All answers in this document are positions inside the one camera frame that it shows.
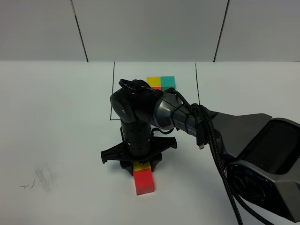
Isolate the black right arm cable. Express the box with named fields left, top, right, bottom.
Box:
left=168, top=88, right=274, bottom=225

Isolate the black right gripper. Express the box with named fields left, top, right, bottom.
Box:
left=101, top=137, right=177, bottom=176

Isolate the yellow template block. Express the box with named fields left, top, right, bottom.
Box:
left=147, top=76, right=161, bottom=88

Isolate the teal template block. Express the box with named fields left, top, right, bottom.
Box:
left=161, top=76, right=176, bottom=91

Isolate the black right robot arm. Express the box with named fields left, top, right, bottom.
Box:
left=101, top=79, right=300, bottom=225

